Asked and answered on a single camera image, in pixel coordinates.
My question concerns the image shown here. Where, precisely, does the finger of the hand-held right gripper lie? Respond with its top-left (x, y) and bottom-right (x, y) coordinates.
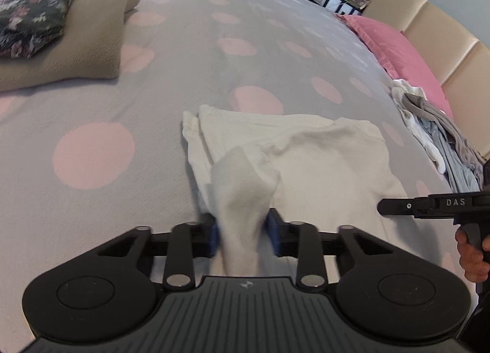
top-left (377, 197), bottom-right (435, 220)

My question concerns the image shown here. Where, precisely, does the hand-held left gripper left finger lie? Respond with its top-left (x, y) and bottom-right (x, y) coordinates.
top-left (96, 212), bottom-right (221, 291)

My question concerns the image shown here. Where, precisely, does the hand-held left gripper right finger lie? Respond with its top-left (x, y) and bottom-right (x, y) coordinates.
top-left (266, 209), bottom-right (387, 291)

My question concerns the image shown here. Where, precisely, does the white T-shirt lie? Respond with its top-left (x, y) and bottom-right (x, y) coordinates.
top-left (182, 104), bottom-right (404, 279)

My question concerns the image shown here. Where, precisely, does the person's right hand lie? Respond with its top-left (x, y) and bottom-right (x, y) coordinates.
top-left (455, 228), bottom-right (490, 283)

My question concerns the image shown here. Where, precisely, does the grey-blue garment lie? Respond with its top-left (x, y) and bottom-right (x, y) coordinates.
top-left (417, 118), bottom-right (482, 193)

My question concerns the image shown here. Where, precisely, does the taupe shirt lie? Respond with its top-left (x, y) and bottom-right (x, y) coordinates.
top-left (402, 93), bottom-right (485, 181)

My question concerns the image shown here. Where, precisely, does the pink pillow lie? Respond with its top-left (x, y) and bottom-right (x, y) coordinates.
top-left (337, 14), bottom-right (454, 120)

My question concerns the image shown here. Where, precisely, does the beige padded headboard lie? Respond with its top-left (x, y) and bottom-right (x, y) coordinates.
top-left (362, 0), bottom-right (490, 162)

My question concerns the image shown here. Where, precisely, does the white black-framed box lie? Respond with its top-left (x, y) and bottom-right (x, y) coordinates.
top-left (323, 0), bottom-right (362, 17)

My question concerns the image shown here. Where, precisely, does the beige folded blanket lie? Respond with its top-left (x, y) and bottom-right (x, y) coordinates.
top-left (0, 0), bottom-right (140, 92)

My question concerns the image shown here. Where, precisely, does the dark floral cloth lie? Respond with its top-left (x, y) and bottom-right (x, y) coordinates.
top-left (0, 0), bottom-right (85, 59)

